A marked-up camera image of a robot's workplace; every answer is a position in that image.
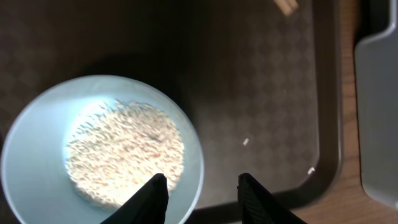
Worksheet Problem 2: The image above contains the wooden chopstick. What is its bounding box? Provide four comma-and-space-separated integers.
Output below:
280, 0, 299, 12
274, 0, 293, 16

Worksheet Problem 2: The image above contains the dark brown serving tray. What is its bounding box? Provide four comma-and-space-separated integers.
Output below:
1, 0, 342, 223

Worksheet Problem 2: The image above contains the grey dishwasher rack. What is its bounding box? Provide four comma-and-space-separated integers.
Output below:
354, 0, 397, 209

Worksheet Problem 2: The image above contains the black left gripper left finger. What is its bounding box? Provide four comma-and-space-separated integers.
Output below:
101, 173, 169, 224

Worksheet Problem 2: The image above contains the light blue rice bowl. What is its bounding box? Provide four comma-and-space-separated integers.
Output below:
1, 75, 204, 223

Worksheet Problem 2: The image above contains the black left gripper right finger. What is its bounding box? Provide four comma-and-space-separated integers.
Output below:
237, 173, 306, 224

